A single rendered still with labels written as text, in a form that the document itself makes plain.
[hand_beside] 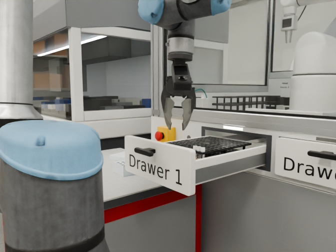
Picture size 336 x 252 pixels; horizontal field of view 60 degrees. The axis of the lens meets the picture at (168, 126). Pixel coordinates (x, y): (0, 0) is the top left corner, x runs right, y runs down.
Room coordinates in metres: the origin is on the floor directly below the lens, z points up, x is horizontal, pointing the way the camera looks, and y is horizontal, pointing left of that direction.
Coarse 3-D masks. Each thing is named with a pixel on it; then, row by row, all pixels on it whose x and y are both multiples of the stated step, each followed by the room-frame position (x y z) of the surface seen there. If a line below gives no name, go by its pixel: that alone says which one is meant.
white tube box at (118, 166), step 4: (120, 160) 1.08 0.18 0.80; (124, 160) 1.09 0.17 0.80; (116, 164) 1.04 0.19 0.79; (120, 164) 1.03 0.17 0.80; (124, 164) 1.03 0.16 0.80; (116, 168) 1.04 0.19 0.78; (120, 168) 1.01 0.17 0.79; (124, 168) 1.00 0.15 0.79; (116, 172) 1.04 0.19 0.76; (120, 172) 1.01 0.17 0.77; (124, 172) 1.00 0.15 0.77; (128, 172) 1.01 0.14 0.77
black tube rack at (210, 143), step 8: (208, 136) 1.03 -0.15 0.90; (176, 144) 0.87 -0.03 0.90; (184, 144) 0.88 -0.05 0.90; (192, 144) 0.88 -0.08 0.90; (200, 144) 0.87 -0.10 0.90; (208, 144) 0.88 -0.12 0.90; (216, 144) 0.87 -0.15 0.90; (224, 144) 0.88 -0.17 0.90; (232, 144) 0.88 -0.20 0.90; (240, 144) 0.88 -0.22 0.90; (248, 144) 0.89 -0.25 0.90; (208, 152) 0.77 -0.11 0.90; (216, 152) 0.89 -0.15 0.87; (224, 152) 0.84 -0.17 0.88
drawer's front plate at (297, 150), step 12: (276, 144) 0.83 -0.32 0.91; (288, 144) 0.81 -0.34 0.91; (300, 144) 0.78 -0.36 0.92; (312, 144) 0.75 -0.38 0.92; (324, 144) 0.73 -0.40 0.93; (276, 156) 0.83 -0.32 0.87; (288, 156) 0.80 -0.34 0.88; (300, 156) 0.78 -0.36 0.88; (312, 156) 0.75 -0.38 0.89; (276, 168) 0.83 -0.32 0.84; (288, 168) 0.80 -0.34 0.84; (300, 168) 0.78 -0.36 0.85; (312, 180) 0.75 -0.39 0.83; (324, 180) 0.73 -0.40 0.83
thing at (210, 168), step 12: (252, 144) 0.93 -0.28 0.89; (264, 144) 0.90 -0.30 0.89; (216, 156) 0.74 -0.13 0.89; (228, 156) 0.77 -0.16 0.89; (240, 156) 0.80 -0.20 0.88; (252, 156) 0.84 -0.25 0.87; (264, 156) 0.88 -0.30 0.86; (204, 168) 0.71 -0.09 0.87; (216, 168) 0.73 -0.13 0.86; (228, 168) 0.77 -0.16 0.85; (240, 168) 0.80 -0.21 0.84; (204, 180) 0.71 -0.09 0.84
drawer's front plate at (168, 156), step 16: (128, 144) 0.86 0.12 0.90; (144, 144) 0.79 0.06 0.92; (160, 144) 0.74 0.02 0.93; (128, 160) 0.86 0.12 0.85; (144, 160) 0.79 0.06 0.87; (160, 160) 0.74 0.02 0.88; (176, 160) 0.69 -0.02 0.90; (192, 160) 0.66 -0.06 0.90; (144, 176) 0.79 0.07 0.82; (176, 176) 0.69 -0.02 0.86; (192, 176) 0.66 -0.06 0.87; (192, 192) 0.66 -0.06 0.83
